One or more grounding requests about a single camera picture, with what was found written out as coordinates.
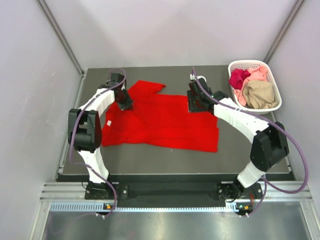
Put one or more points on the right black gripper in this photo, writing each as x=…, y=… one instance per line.
x=191, y=108

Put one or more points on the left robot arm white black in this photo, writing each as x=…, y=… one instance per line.
x=85, y=132

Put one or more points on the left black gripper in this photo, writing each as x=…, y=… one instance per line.
x=127, y=105

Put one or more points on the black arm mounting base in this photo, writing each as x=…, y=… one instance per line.
x=170, y=190

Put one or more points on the white plastic laundry basket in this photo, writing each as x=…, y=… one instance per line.
x=246, y=64

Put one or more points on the red t shirt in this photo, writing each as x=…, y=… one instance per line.
x=161, y=120

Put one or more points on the beige t shirt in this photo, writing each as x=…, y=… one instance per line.
x=259, y=95

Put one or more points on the magenta t shirt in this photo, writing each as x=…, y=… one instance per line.
x=238, y=77

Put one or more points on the pink t shirt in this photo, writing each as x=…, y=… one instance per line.
x=253, y=74

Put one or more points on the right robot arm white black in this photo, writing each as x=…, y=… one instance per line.
x=269, y=144

